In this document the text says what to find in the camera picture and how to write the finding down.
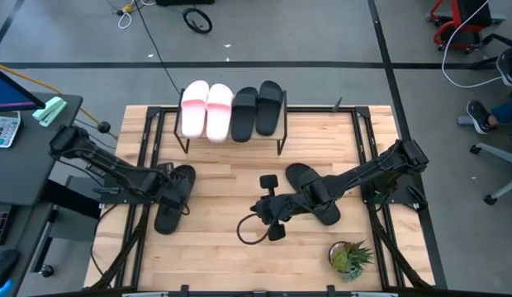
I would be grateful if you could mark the pink rubber slide sandal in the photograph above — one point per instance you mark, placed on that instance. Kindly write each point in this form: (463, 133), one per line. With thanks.
(195, 109)
(219, 112)

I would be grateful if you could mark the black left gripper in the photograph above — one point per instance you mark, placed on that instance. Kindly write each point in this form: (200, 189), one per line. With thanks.
(173, 189)

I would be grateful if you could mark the black rubber slide sandal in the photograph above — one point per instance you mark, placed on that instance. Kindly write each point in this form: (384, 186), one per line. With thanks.
(244, 114)
(295, 173)
(269, 107)
(167, 220)

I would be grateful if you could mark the grey chair base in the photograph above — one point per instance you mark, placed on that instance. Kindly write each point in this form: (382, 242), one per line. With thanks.
(501, 154)

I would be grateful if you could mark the person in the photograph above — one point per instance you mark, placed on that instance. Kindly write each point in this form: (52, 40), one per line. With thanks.
(479, 117)

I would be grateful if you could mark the mint green stapler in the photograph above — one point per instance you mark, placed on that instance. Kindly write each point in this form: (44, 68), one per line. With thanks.
(49, 111)

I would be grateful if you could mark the wooden shelf black metal frame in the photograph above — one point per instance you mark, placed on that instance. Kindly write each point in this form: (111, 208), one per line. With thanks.
(269, 138)

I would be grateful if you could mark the computer monitor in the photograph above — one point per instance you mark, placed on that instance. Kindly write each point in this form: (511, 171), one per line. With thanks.
(8, 92)

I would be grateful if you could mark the black office desk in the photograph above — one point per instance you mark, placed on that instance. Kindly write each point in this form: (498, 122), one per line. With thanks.
(33, 165)

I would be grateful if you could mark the red framed chair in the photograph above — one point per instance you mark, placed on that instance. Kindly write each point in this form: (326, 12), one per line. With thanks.
(458, 24)

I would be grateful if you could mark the black aluminium rig frame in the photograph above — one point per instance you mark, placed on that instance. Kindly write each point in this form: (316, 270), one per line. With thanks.
(322, 110)

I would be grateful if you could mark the grey desk calculator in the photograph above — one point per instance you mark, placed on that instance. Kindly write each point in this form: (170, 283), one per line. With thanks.
(4, 128)

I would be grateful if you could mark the potted succulent plant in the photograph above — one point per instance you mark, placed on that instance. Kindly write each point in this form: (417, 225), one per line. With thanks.
(349, 257)

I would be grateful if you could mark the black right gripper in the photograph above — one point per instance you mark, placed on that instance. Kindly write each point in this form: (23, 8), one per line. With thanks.
(272, 206)

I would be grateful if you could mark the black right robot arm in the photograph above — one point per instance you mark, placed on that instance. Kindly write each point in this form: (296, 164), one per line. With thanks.
(363, 169)

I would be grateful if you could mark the black office chair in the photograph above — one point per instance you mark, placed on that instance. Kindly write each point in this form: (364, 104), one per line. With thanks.
(495, 41)

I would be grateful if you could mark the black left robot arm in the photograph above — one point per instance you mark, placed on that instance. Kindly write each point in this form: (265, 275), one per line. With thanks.
(99, 158)

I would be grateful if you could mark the black box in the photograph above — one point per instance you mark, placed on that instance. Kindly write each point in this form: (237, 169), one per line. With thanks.
(183, 2)

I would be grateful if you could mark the silver metal strip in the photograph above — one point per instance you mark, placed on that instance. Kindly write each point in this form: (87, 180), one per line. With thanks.
(144, 294)
(373, 294)

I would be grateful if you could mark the black computer mouse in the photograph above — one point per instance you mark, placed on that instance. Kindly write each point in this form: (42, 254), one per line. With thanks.
(4, 264)

